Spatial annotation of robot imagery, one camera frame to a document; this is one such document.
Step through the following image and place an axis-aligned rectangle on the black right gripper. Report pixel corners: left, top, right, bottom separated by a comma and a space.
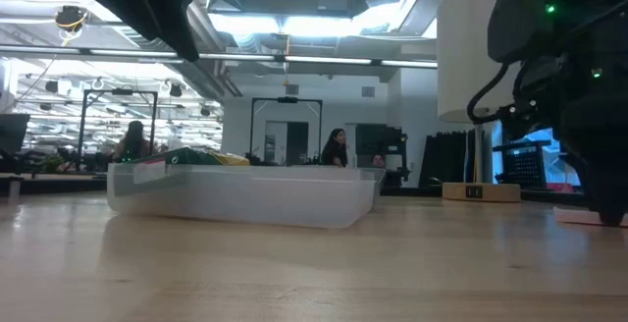
514, 41, 628, 226

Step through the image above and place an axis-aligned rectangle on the green yellow crayon box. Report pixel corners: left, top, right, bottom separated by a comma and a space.
122, 146, 251, 167

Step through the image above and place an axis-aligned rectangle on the clear plastic pencil case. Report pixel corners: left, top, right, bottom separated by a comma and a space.
106, 161, 387, 230

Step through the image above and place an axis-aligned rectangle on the black plastic crate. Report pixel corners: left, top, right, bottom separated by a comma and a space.
502, 142, 550, 189

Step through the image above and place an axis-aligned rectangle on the long ceiling light bar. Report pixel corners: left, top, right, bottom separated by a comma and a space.
0, 45, 439, 68

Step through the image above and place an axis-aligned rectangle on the black curtain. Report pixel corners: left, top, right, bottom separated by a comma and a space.
419, 130, 476, 189

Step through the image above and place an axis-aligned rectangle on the dark monitor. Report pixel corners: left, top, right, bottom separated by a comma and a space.
0, 113, 31, 156

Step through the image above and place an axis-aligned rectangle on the green plant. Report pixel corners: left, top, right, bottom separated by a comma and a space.
41, 153, 66, 174

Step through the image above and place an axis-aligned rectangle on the black equipment rack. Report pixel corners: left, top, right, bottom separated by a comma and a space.
355, 123, 409, 187

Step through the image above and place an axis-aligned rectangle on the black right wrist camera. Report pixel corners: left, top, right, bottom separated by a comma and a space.
497, 100, 546, 141

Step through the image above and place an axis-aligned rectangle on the black rig frame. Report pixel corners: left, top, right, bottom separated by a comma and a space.
249, 96, 324, 166
77, 88, 159, 172

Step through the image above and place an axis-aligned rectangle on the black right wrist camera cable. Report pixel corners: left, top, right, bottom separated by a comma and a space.
466, 64, 514, 126

